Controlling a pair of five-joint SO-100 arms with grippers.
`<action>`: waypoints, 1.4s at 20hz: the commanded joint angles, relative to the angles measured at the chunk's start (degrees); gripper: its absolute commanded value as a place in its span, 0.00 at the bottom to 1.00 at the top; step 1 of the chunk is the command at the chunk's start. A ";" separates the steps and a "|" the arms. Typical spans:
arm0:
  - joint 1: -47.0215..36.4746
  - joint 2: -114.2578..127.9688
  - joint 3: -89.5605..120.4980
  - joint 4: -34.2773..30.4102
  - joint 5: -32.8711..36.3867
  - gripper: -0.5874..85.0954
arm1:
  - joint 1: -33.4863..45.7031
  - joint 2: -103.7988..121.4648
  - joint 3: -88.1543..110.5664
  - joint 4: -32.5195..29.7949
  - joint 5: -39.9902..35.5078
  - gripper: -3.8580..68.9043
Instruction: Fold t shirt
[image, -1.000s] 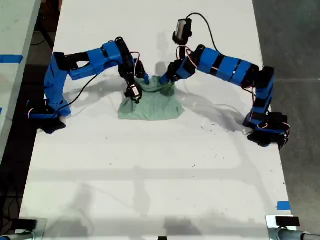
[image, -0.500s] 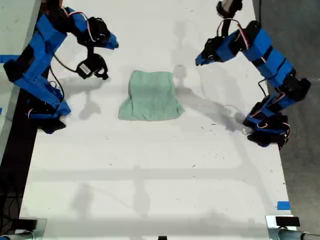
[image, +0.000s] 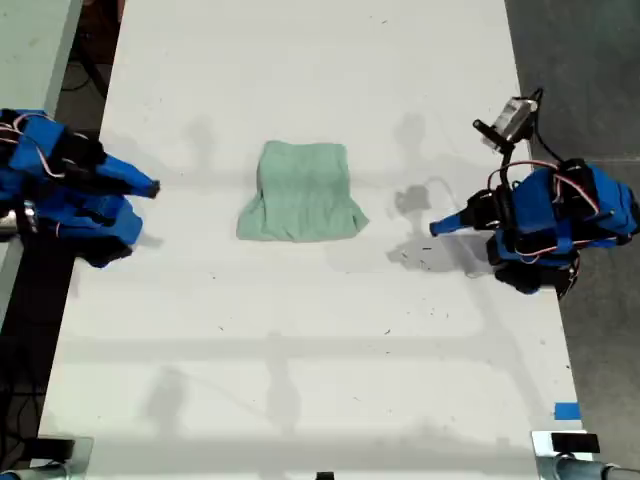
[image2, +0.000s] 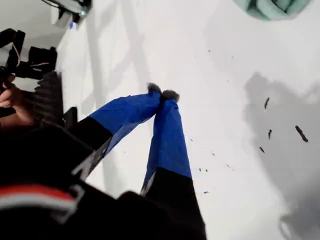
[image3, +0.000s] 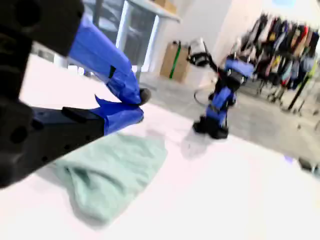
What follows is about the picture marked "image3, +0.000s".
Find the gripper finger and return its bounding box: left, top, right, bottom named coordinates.
left=14, top=94, right=145, bottom=185
left=31, top=0, right=152, bottom=105

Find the pale green T-shirt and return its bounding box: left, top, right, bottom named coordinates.
left=51, top=133, right=169, bottom=224

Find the white framed shelf unit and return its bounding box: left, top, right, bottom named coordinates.
left=82, top=0, right=182, bottom=77

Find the clothes rack with garments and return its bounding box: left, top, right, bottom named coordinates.
left=233, top=11, right=320, bottom=113

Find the cardboard box with green strip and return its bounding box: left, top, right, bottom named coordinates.
left=159, top=40, right=194, bottom=84

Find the plain cardboard box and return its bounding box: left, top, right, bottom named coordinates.
left=152, top=0, right=179, bottom=14

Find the small black box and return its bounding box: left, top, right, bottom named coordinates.
left=298, top=156, right=320, bottom=176

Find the black camera stalk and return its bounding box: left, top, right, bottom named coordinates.
left=208, top=56, right=223, bottom=76

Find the silver camera box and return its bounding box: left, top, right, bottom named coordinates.
left=188, top=37, right=214, bottom=68

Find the black camera cable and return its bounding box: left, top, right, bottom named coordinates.
left=193, top=83, right=219, bottom=105

